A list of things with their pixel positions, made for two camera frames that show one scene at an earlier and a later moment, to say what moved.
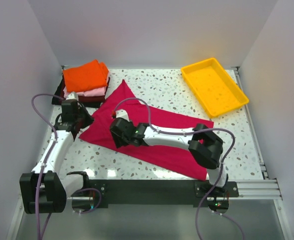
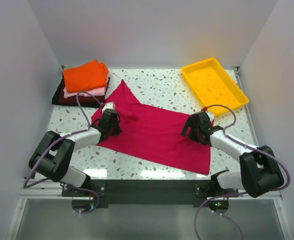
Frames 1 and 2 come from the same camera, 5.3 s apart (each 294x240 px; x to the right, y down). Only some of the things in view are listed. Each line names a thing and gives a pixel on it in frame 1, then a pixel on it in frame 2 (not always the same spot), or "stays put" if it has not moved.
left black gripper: x=89 y=118 → x=118 y=130
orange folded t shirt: x=89 y=76 stays put
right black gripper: x=118 y=141 → x=189 y=123
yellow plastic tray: x=217 y=92 stays put
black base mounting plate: x=170 y=191 stays put
